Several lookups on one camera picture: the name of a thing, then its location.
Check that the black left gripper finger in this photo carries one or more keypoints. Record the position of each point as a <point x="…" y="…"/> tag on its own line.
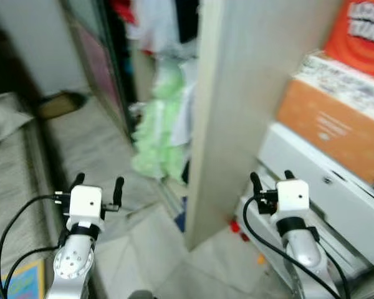
<point x="118" y="190"/>
<point x="78" y="180"/>

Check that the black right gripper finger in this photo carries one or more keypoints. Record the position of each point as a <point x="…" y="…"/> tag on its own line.
<point x="256" y="184"/>
<point x="289" y="175"/>

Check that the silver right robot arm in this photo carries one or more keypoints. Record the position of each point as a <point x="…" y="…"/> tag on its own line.
<point x="302" y="249"/>

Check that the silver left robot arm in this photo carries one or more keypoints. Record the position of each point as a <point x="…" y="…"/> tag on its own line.
<point x="75" y="261"/>

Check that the white drawer unit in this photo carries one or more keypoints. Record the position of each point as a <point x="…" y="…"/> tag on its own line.
<point x="324" y="193"/>

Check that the small red toy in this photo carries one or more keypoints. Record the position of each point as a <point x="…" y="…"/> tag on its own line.
<point x="237" y="229"/>

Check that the small orange toy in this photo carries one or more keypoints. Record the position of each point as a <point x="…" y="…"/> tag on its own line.
<point x="262" y="258"/>

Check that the orange cardboard box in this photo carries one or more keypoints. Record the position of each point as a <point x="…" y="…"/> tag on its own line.
<point x="330" y="124"/>

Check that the white quilted mattress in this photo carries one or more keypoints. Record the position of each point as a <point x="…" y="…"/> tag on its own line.
<point x="12" y="187"/>

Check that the crumpled blue denim garment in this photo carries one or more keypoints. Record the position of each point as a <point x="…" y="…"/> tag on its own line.
<point x="181" y="215"/>

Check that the small brown box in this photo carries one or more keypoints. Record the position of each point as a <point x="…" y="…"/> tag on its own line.
<point x="61" y="104"/>

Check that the green ruffled dress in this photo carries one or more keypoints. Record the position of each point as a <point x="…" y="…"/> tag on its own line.
<point x="162" y="124"/>

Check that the grey left robot leg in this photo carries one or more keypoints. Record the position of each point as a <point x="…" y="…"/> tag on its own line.
<point x="141" y="294"/>

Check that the white hanging shirt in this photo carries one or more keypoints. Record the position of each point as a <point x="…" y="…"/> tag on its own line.
<point x="187" y="112"/>

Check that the white printed flat box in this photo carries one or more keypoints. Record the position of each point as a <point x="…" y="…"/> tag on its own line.
<point x="349" y="87"/>

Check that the colourful picture book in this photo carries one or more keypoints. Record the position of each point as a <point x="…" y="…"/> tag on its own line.
<point x="25" y="280"/>

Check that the black-framed pink sliding door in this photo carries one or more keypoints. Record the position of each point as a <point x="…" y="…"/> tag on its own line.
<point x="103" y="62"/>

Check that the red Looney Tunes box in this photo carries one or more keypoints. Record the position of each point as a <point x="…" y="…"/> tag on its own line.
<point x="355" y="50"/>

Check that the pale blue sheer dress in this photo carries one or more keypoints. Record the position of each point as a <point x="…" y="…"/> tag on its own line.
<point x="156" y="22"/>

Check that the red shiny jacket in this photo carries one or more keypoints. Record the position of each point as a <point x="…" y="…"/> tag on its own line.
<point x="123" y="9"/>

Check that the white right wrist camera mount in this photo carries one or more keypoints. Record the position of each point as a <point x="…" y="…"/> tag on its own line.
<point x="293" y="194"/>

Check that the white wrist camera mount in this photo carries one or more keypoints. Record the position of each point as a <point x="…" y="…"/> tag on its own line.
<point x="293" y="194"/>
<point x="86" y="200"/>

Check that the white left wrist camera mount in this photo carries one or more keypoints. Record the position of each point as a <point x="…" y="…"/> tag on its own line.
<point x="86" y="200"/>

